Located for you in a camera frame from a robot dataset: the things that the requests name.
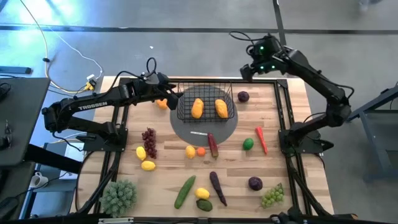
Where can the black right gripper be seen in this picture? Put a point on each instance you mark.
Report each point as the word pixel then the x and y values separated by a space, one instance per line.
pixel 270 56

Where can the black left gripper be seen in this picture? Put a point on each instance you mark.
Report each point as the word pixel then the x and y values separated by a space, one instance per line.
pixel 155 85

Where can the large orange fruit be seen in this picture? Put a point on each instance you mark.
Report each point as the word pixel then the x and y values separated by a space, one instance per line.
pixel 161 104

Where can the dark purple round fruit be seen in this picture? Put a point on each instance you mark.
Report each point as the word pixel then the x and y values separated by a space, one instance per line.
pixel 243 96
pixel 255 183

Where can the purple grape bunch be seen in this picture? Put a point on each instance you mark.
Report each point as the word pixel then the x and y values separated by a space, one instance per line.
pixel 150 143

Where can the yellow lemon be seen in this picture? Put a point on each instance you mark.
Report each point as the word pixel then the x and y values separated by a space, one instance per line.
pixel 148 165
pixel 141 153
pixel 202 193
pixel 190 152

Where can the green cucumber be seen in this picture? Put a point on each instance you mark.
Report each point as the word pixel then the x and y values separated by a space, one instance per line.
pixel 185 192

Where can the dark green vegetable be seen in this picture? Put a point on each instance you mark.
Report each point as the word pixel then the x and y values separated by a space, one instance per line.
pixel 204 205

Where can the green grape bunch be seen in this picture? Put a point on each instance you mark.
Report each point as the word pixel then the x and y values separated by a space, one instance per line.
pixel 273 196

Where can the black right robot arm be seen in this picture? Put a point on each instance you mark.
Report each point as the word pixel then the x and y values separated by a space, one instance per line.
pixel 311 74

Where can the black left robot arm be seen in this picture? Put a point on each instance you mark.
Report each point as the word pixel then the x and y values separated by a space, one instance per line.
pixel 90 105

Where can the white placemat label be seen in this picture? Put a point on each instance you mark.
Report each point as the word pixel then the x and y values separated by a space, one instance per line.
pixel 199 133

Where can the small orange mandarin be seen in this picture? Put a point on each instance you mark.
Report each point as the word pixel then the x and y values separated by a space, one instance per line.
pixel 201 152

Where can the bright green lime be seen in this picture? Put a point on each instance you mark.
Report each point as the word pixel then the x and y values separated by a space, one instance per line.
pixel 247 144

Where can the green bushy plant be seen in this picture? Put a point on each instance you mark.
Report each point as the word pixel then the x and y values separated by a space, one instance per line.
pixel 118 198

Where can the black desk support beam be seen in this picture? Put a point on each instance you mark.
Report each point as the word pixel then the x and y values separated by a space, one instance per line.
pixel 53 158

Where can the grey metal cart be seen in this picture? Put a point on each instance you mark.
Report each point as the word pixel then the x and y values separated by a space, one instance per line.
pixel 382 130

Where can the dark grey desk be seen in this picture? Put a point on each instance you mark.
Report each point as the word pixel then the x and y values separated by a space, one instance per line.
pixel 21 124

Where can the white mug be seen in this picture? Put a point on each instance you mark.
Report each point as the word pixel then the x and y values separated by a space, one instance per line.
pixel 38 180

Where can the black power strip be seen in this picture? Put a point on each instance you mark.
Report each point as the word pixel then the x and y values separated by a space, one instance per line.
pixel 15 70

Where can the black table frame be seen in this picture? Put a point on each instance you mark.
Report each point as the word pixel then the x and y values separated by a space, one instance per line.
pixel 258 81

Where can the silver frame bracket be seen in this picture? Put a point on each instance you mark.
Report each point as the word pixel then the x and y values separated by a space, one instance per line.
pixel 116 220

